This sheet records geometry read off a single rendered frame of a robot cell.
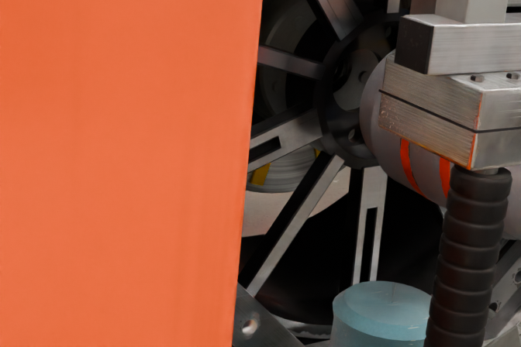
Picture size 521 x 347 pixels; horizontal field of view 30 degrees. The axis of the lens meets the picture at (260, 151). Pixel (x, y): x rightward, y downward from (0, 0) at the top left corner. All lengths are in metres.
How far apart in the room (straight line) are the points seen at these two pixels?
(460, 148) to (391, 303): 0.22
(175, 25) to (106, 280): 0.08
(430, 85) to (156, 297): 0.33
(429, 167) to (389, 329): 0.14
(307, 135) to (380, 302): 0.21
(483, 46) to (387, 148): 0.26
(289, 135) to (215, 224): 0.60
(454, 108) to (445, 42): 0.04
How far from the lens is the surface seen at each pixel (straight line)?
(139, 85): 0.26
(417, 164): 0.80
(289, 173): 1.09
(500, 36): 0.59
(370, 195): 0.97
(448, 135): 0.57
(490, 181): 0.58
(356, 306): 0.75
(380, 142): 0.83
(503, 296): 1.06
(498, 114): 0.56
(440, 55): 0.56
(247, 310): 0.80
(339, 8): 0.88
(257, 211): 2.92
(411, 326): 0.73
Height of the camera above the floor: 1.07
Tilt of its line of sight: 18 degrees down
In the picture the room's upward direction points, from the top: 5 degrees clockwise
